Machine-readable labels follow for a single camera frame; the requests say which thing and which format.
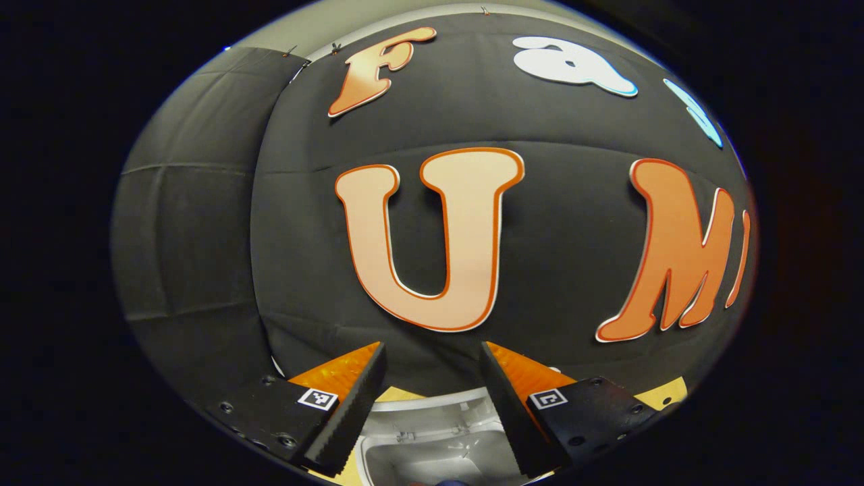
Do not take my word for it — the black backdrop cloth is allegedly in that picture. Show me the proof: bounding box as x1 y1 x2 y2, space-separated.
111 12 758 406

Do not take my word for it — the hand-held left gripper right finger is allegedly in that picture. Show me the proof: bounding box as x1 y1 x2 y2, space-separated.
479 341 659 480

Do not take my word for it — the white desktop garbage bin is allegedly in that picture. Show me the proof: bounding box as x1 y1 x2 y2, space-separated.
354 368 562 486

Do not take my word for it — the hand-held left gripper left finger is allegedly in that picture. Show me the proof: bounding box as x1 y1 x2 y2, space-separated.
189 341 389 477

